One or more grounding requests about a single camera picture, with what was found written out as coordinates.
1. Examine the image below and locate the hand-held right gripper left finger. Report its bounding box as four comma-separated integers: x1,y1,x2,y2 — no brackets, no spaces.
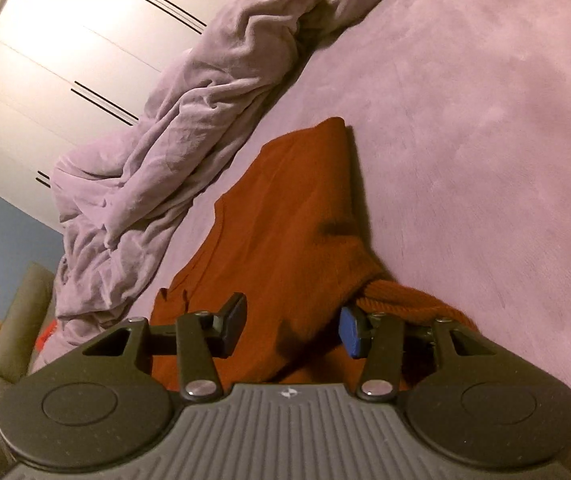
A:
82,292,247,404

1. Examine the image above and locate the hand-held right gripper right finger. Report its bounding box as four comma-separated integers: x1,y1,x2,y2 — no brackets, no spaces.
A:
339,306,492,404

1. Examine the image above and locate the rust orange knit sweater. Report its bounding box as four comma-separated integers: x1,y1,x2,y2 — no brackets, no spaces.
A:
150,117,479,395

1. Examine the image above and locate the red orange cloth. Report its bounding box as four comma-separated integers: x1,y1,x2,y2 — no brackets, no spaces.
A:
35,319,60,352

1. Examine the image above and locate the crumpled lilac blanket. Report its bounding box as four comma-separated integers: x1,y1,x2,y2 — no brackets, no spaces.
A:
50,0,413,346

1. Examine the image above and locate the grey armchair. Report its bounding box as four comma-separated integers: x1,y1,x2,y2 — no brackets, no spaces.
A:
0,261,57,461

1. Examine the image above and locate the bed with lilac sheet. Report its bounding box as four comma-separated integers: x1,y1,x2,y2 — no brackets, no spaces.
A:
30,0,571,411

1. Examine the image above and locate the white wardrobe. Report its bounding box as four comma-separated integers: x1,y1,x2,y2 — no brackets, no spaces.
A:
0,0,258,233

